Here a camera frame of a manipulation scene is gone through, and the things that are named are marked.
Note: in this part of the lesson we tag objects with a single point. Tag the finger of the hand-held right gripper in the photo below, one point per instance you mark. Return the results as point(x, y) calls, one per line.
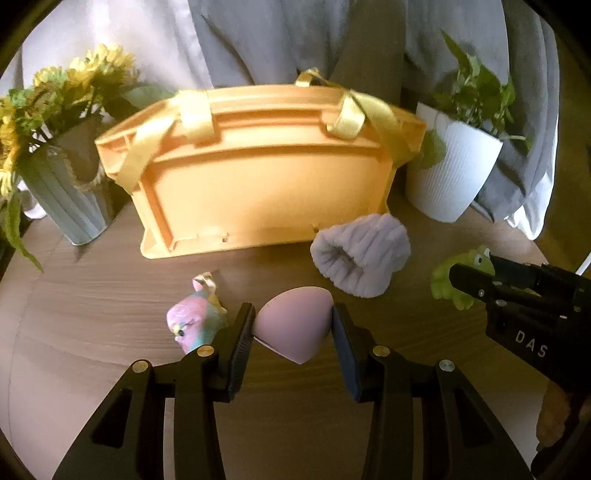
point(540, 272)
point(475, 281)

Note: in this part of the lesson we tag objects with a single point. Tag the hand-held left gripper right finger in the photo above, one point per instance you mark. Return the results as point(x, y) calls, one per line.
point(344, 353)

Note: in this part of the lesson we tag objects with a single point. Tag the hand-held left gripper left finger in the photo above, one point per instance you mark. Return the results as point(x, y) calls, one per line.
point(240, 344)

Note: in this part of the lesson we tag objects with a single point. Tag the green frog toy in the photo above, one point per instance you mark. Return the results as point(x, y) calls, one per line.
point(445, 281)

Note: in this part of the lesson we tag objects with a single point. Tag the pink egg-shaped makeup sponge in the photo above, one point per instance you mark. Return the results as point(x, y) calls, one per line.
point(295, 323)

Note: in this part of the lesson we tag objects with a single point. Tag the orange plastic crate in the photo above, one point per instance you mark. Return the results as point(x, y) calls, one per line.
point(258, 194)

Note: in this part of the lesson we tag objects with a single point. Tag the person's right hand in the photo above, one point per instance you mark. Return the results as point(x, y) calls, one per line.
point(558, 415)

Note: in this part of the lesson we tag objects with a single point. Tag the pastel plush toy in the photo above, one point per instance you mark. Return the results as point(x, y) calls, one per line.
point(196, 318)

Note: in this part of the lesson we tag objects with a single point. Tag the white ribbed plant pot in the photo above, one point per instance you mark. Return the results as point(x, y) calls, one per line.
point(450, 170)

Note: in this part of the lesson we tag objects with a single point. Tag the green leafy plant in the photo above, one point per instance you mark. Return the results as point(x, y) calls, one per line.
point(480, 92)

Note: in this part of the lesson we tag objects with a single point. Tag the jute twine bow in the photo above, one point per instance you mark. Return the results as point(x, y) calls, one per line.
point(92, 177)

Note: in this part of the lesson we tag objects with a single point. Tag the grey ribbed vase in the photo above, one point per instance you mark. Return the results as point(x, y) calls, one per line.
point(69, 198)

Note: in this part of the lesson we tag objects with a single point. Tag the sunflower bouquet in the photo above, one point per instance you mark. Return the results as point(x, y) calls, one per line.
point(60, 87)

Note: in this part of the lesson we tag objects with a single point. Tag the white curtain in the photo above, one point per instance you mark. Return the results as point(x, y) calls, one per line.
point(115, 27)

